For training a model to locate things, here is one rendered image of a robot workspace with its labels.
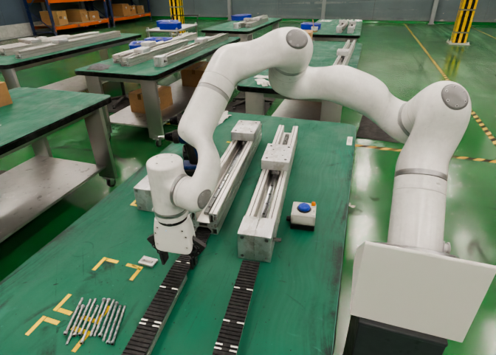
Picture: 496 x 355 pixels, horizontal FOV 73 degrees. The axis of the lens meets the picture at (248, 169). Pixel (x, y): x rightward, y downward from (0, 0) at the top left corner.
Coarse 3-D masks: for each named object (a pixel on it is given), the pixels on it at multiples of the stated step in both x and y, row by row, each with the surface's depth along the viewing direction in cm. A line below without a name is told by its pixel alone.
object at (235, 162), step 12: (252, 144) 156; (228, 156) 143; (240, 156) 142; (252, 156) 159; (228, 168) 139; (240, 168) 135; (228, 180) 126; (240, 180) 137; (216, 192) 124; (228, 192) 120; (216, 204) 112; (228, 204) 121; (192, 216) 110; (204, 216) 113; (216, 216) 108; (216, 228) 110
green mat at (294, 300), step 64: (320, 128) 191; (128, 192) 135; (320, 192) 133; (64, 256) 103; (128, 256) 103; (320, 256) 102; (0, 320) 84; (64, 320) 84; (128, 320) 83; (192, 320) 83; (256, 320) 83; (320, 320) 83
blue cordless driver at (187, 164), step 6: (168, 132) 135; (174, 132) 134; (168, 138) 134; (174, 138) 133; (180, 138) 133; (186, 144) 136; (186, 150) 138; (192, 150) 137; (192, 156) 139; (186, 162) 142; (192, 162) 140; (186, 168) 140; (192, 168) 140; (192, 174) 140
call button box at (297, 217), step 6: (294, 204) 116; (294, 210) 113; (300, 210) 112; (312, 210) 112; (288, 216) 116; (294, 216) 111; (300, 216) 110; (306, 216) 110; (312, 216) 110; (294, 222) 112; (300, 222) 112; (306, 222) 111; (312, 222) 111; (294, 228) 113; (300, 228) 113; (306, 228) 112; (312, 228) 112
